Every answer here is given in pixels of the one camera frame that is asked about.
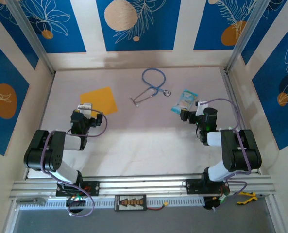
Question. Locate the yellow black pliers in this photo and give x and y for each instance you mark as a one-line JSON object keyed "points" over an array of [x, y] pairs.
{"points": [[246, 194]]}

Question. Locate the black power distribution board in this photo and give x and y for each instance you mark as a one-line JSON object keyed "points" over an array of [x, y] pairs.
{"points": [[130, 202]]}

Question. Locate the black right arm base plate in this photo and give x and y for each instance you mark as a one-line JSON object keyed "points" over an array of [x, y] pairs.
{"points": [[194, 186]]}

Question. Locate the aluminium corner post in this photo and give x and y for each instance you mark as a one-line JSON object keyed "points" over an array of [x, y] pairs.
{"points": [[245, 34], [29, 34]]}

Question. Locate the orange paper sheet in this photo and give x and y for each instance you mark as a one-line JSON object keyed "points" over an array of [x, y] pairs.
{"points": [[102, 99]]}

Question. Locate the blue stethoscope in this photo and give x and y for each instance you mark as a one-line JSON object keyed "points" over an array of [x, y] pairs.
{"points": [[167, 92]]}

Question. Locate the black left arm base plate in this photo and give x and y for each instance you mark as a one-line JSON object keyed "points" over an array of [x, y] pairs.
{"points": [[92, 188]]}

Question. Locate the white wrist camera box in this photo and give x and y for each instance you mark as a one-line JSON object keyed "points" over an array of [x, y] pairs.
{"points": [[85, 106], [201, 106]]}

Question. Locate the long aluminium frame rail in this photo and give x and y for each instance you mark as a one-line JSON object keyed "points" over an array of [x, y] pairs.
{"points": [[143, 184]]}

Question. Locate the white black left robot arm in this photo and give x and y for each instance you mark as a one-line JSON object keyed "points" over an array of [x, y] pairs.
{"points": [[72, 142]]}

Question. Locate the small circuit board green LED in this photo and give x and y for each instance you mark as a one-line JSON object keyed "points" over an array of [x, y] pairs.
{"points": [[75, 199], [223, 199]]}

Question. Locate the aluminium side rail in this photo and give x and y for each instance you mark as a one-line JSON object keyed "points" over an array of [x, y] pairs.
{"points": [[231, 89]]}

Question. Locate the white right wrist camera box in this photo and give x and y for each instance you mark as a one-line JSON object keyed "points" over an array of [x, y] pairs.
{"points": [[201, 106]]}

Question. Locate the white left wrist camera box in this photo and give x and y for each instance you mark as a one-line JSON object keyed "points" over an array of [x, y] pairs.
{"points": [[85, 106]]}

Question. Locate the blue white wipes packet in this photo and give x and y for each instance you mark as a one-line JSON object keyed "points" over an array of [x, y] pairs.
{"points": [[186, 98]]}

